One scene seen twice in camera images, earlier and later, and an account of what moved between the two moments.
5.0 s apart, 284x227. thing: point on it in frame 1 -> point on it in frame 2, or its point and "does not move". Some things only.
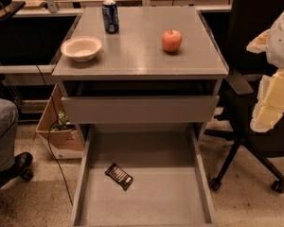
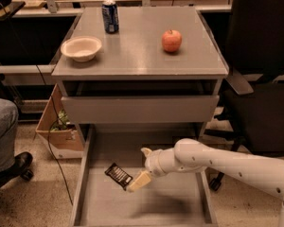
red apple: (171, 41) does not move
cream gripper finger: (257, 44) -> (152, 165)
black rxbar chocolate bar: (123, 178) does not move
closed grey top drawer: (141, 109) does not move
